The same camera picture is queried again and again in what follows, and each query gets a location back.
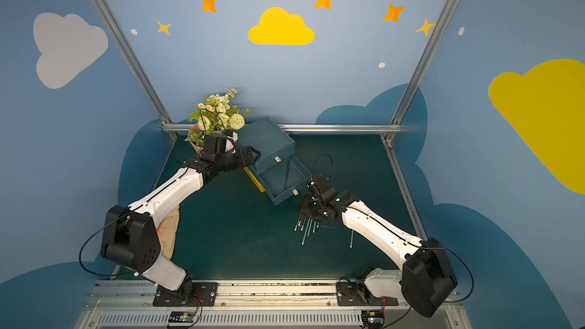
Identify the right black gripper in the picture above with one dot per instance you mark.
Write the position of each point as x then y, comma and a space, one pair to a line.
313, 203

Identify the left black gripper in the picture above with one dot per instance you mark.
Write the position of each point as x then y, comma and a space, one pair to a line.
244, 157

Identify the yellow bottom drawer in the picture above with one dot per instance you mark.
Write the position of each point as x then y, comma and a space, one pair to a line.
254, 180

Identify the teal drawer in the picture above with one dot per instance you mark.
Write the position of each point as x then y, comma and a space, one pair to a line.
272, 179

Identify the teal drawer cabinet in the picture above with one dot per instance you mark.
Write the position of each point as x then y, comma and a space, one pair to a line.
266, 136

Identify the lone black pencil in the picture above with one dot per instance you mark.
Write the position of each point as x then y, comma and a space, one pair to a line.
286, 178

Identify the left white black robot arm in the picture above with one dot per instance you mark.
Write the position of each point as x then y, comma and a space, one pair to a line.
130, 237

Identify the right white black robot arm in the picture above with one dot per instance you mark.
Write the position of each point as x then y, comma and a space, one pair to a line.
426, 277

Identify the artificial green white flowers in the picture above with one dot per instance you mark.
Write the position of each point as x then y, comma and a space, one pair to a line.
217, 113

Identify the beige cloth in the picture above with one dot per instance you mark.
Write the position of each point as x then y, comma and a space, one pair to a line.
167, 231

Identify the right green circuit board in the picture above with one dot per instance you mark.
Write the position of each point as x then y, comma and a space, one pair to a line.
372, 319

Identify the green circuit board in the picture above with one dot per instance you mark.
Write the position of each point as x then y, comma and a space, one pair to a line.
372, 319
184, 318

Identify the left green circuit board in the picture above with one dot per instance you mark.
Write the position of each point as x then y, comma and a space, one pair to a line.
184, 318

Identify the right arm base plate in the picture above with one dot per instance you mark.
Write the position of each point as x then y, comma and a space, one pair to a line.
356, 294

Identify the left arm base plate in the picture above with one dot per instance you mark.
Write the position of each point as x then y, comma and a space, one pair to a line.
197, 294

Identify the aluminium front rail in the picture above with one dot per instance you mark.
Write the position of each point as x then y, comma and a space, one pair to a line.
310, 303

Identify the right aluminium frame post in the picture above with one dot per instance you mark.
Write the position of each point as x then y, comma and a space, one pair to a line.
444, 17

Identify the aluminium frame post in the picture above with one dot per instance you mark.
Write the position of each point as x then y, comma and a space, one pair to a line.
444, 17
115, 29

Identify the left aluminium frame post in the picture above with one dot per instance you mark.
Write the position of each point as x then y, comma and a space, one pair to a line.
115, 29

